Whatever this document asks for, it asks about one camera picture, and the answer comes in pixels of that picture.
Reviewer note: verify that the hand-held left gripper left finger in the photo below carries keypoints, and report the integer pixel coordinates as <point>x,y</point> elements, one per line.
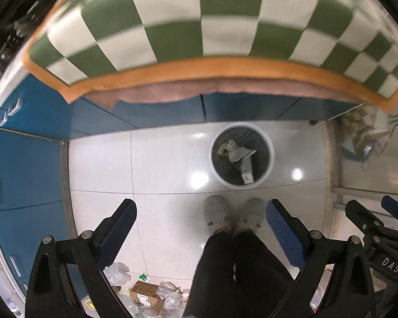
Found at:
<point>119,227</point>

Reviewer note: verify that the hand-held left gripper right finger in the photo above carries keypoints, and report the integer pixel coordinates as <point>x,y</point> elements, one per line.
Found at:
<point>285,235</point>

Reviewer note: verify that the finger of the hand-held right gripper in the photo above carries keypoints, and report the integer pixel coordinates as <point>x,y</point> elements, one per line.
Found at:
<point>362,213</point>
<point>394,206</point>

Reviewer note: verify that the long white carton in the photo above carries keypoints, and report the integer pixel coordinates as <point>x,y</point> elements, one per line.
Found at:
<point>247,170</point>

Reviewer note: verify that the round white trash bin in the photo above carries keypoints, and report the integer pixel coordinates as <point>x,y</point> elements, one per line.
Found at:
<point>218,172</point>

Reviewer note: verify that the white tissue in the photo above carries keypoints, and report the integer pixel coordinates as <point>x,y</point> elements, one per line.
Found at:
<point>240,153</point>

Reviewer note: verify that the glass sliding door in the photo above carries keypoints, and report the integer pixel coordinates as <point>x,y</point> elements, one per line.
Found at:
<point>367,179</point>

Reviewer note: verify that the grey slipper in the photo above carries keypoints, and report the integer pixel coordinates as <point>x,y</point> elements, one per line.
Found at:
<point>250,215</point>
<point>217,213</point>

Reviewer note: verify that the crumpled clear plastic bag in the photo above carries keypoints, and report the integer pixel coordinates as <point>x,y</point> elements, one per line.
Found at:
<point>169,296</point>
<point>117,273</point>

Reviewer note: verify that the green square label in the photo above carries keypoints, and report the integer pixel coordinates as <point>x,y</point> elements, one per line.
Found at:
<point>143,276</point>

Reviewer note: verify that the person's black pants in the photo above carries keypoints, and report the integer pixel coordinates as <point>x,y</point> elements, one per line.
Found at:
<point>232,278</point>

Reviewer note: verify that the small cardboard box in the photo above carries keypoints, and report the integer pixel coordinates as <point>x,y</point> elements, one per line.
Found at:
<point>146,296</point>

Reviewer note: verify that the blue base cabinet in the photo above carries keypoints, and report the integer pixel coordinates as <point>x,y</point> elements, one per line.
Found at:
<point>26,172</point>

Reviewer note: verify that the pink underlay cloth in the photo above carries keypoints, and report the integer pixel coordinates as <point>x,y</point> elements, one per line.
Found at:
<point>185,89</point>

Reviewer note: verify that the green white checkered mat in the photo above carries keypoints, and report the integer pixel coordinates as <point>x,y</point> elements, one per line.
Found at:
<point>228,23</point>

